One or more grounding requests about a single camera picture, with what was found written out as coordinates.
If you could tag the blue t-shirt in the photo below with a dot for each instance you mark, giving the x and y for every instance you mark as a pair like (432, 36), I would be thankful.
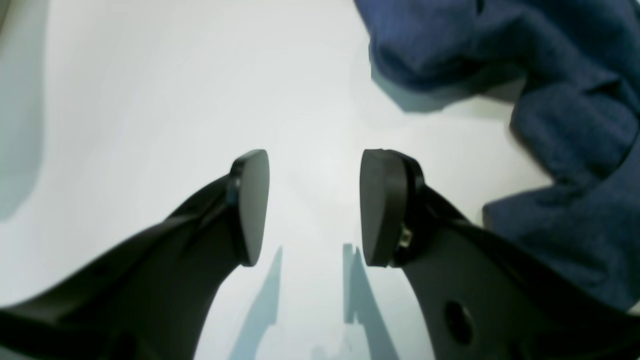
(578, 114)

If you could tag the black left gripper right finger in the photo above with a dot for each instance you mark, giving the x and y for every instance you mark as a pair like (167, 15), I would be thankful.
(480, 296)

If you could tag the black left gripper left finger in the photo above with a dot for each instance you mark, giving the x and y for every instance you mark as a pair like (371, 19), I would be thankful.
(148, 298)

